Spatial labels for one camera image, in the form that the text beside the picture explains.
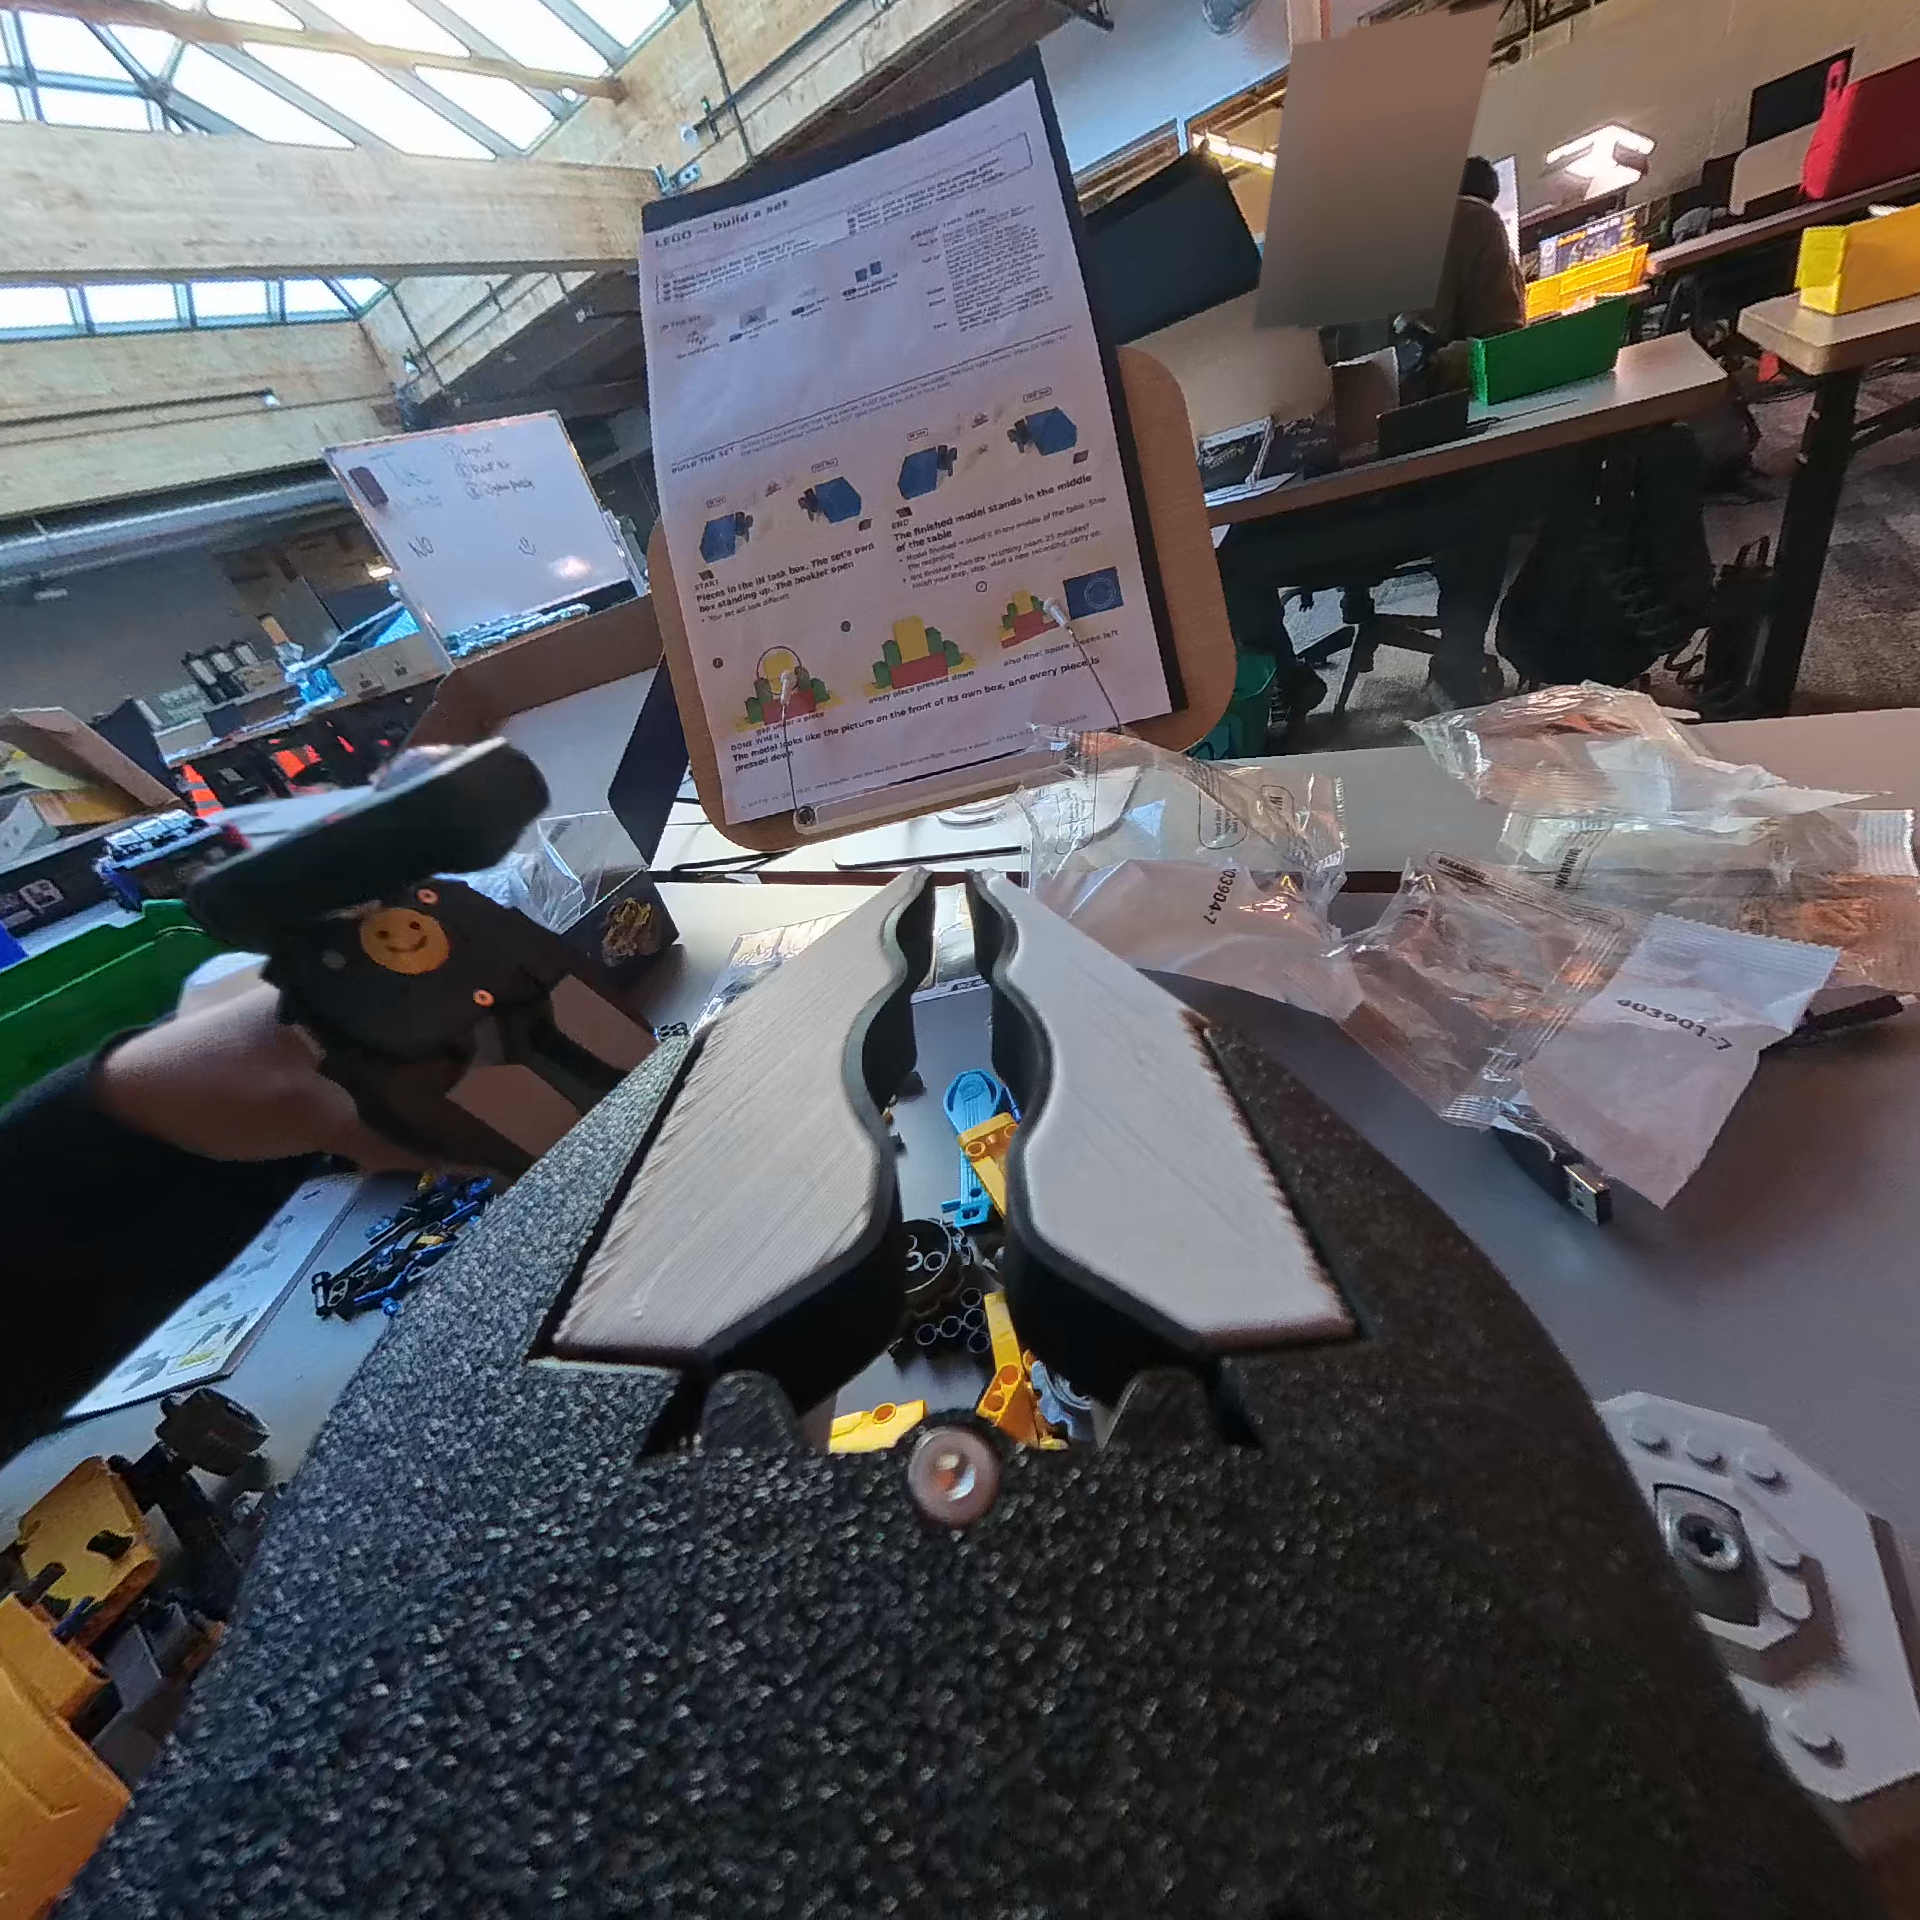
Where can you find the brown clipboard with paper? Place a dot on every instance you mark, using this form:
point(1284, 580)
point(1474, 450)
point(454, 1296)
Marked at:
point(900, 450)

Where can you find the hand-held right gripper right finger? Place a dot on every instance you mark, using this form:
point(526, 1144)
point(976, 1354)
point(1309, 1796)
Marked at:
point(1169, 1184)

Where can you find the blue plastic toy part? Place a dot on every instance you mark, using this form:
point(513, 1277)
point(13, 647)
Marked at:
point(976, 1103)

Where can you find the grey work table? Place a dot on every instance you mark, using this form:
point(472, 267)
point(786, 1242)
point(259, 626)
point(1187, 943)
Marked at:
point(1829, 337)
point(1500, 436)

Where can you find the red bag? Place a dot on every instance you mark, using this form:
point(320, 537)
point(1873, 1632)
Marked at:
point(1866, 136)

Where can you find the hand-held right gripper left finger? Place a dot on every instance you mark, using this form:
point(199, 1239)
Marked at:
point(734, 1200)

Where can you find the crumpled clear plastic bags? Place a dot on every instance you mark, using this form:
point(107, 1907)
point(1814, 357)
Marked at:
point(564, 869)

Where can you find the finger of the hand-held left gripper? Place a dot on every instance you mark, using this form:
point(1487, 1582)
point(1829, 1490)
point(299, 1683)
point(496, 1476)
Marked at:
point(606, 1026)
point(517, 1123)

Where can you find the yellow plastic bin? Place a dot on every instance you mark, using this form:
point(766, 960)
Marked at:
point(1862, 263)

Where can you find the small green bin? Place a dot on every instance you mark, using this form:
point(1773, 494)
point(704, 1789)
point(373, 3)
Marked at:
point(1552, 353)

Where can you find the yellow plastic crate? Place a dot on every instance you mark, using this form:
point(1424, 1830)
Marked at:
point(1589, 284)

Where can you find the small black connector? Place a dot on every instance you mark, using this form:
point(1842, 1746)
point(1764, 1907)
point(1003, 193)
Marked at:
point(1562, 1179)

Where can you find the grey desk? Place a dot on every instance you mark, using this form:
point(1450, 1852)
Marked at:
point(1723, 1276)

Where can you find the pile of building block parts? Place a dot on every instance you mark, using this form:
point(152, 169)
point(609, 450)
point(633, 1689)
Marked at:
point(404, 1244)

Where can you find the grey studded motor block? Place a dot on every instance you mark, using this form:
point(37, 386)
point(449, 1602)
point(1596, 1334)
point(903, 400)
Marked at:
point(1783, 1589)

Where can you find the white whiteboard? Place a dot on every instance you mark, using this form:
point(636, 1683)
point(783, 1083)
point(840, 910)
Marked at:
point(482, 519)

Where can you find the black backpack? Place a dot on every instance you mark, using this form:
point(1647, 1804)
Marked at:
point(1604, 569)

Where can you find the person's left hand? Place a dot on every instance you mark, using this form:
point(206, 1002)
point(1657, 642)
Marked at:
point(224, 1082)

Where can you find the instruction booklet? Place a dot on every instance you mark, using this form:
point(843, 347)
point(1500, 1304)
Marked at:
point(209, 1304)

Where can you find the black yellow toy block vehicle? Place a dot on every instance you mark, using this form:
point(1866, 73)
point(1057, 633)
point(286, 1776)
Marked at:
point(74, 1650)

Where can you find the green plastic bin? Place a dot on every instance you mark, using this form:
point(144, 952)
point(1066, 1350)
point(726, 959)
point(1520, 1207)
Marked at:
point(89, 990)

